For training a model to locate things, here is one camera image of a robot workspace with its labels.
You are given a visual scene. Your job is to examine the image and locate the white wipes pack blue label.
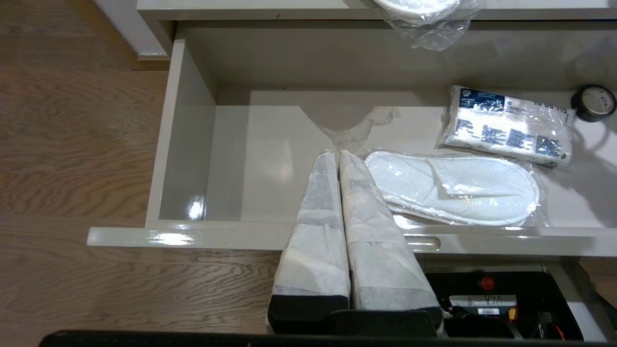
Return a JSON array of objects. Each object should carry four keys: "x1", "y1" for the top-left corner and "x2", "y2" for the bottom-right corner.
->
[{"x1": 435, "y1": 85, "x2": 577, "y2": 169}]

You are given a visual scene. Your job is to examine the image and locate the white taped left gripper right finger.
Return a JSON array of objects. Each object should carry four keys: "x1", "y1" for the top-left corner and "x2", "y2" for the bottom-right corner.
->
[{"x1": 339, "y1": 150, "x2": 445, "y2": 334}]

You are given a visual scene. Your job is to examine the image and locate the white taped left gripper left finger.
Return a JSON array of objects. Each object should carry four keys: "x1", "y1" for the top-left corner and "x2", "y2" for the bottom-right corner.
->
[{"x1": 267, "y1": 149, "x2": 351, "y2": 334}]

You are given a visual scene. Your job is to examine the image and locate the white slippers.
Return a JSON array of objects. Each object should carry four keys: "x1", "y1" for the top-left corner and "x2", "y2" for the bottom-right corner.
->
[
  {"x1": 363, "y1": 149, "x2": 549, "y2": 227},
  {"x1": 368, "y1": 0, "x2": 493, "y2": 52}
]

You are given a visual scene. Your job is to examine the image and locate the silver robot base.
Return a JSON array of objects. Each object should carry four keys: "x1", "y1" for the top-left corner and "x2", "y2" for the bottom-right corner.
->
[{"x1": 423, "y1": 262, "x2": 614, "y2": 344}]

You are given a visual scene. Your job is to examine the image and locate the black tape roll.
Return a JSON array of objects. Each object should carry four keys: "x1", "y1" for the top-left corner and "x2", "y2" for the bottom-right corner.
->
[{"x1": 570, "y1": 84, "x2": 617, "y2": 123}]

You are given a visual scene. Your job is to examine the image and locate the glossy white drawer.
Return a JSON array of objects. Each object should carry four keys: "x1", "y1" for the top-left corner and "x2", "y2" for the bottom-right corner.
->
[{"x1": 86, "y1": 19, "x2": 617, "y2": 257}]

